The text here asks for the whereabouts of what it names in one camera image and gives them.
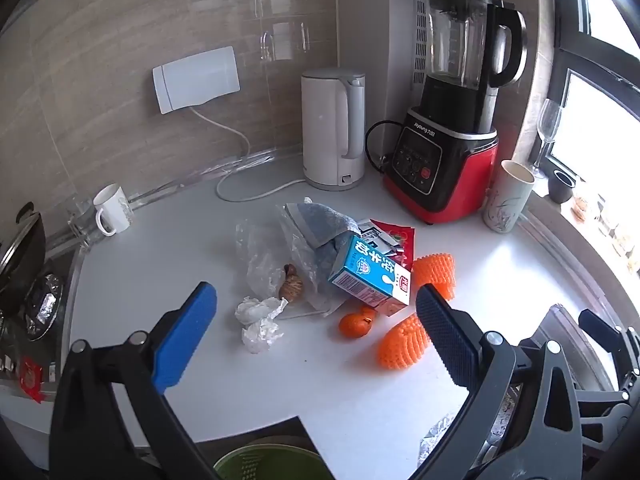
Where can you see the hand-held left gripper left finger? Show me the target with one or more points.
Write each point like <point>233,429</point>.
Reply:
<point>187,332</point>

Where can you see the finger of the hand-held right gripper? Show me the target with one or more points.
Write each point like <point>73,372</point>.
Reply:
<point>600,325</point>

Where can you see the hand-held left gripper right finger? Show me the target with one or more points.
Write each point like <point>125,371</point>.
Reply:
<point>445,335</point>

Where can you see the orange foam fruit net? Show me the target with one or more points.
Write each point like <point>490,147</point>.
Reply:
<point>400,345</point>
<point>437,270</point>

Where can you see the white tissue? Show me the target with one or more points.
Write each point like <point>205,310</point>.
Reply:
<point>255,310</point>
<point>260,337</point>

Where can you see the clear plastic bag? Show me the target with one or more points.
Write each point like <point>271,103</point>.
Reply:
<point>260,260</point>

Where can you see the blue white milk carton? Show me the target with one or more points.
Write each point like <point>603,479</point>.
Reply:
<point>365,270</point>

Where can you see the red snack wrapper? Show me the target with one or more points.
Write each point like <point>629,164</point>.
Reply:
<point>402,240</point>

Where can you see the brown nut shell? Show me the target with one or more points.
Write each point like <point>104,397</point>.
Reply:
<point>291,287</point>

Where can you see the black white wrapper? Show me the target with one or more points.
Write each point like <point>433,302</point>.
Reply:
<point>375,235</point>

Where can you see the clear plastic pouch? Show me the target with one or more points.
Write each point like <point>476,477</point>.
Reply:
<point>306,272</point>

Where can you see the green plastic basket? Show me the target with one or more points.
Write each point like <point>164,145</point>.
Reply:
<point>270,462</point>

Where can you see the blue towel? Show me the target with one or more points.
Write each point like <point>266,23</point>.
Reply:
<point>325,230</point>

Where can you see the small dark cup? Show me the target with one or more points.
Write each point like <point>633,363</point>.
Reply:
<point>560,187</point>

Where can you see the white mug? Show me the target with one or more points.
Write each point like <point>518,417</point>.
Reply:
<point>117,207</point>

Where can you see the gas stove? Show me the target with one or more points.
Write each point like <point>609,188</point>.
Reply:
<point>45,305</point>

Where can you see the pale ceramic tumbler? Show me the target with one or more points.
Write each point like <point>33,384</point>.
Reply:
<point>505,200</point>

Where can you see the clear drinking glass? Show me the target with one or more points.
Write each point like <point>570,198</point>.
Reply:
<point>80,225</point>

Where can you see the small red packet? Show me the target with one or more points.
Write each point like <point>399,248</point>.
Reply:
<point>30,377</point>

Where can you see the red black blender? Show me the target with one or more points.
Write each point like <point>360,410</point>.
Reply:
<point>440,170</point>

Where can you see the black wok with lid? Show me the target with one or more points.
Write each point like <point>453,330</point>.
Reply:
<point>22,255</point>

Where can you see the wine glass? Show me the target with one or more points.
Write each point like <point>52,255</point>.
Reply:
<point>548,120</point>

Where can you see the white electric kettle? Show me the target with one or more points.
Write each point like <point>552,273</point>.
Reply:
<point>325,130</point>

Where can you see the dark framed window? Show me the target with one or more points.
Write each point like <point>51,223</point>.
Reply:
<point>575,55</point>

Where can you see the white vent grille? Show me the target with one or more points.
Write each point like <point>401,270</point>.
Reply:
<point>421,20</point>

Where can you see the white wall socket cover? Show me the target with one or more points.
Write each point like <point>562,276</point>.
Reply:
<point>197,80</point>

